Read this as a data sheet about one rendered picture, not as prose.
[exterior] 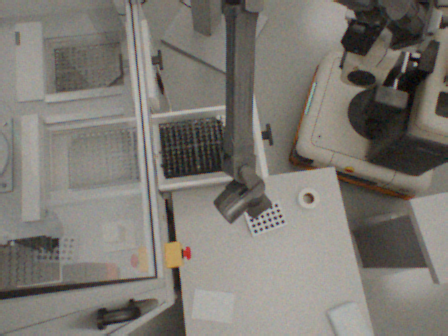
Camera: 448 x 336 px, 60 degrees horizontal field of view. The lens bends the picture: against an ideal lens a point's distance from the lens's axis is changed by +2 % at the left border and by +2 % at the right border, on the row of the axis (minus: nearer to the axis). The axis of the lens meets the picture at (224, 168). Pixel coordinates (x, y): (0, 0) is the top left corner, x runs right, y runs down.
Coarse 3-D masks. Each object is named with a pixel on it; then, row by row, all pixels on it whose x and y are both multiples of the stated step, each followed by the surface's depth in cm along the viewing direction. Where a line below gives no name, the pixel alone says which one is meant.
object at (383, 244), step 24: (384, 216) 204; (408, 216) 142; (432, 216) 130; (360, 240) 194; (384, 240) 166; (408, 240) 146; (432, 240) 127; (360, 264) 198; (384, 264) 171; (408, 264) 150; (432, 264) 126
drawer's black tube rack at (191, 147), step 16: (160, 128) 123; (176, 128) 123; (192, 128) 123; (208, 128) 126; (176, 144) 125; (192, 144) 121; (208, 144) 121; (176, 160) 123; (192, 160) 120; (208, 160) 120; (176, 176) 122
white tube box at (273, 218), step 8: (272, 208) 127; (280, 208) 126; (248, 216) 126; (264, 216) 126; (272, 216) 126; (280, 216) 129; (248, 224) 126; (256, 224) 125; (264, 224) 125; (272, 224) 126; (280, 224) 125; (256, 232) 128; (264, 232) 124
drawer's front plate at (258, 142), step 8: (256, 112) 121; (256, 120) 120; (256, 128) 120; (256, 136) 119; (256, 144) 120; (256, 152) 123; (256, 160) 126; (264, 160) 117; (264, 168) 116; (264, 176) 116
